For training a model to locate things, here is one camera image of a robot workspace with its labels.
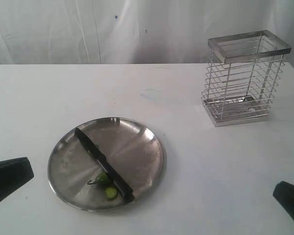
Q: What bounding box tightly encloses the wire metal basket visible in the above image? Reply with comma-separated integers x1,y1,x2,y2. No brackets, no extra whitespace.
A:
201,30,292,127

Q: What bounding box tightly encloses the white backdrop curtain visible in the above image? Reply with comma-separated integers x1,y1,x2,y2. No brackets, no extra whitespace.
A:
0,0,294,67

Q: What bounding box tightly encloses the round steel plate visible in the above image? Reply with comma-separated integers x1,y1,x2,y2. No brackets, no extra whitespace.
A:
48,117,166,212

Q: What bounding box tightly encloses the black kitchen knife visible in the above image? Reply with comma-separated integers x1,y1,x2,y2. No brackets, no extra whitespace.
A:
74,128,135,202

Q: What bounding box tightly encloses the round cut cucumber slice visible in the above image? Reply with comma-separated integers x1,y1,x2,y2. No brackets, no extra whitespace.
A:
104,187,118,200

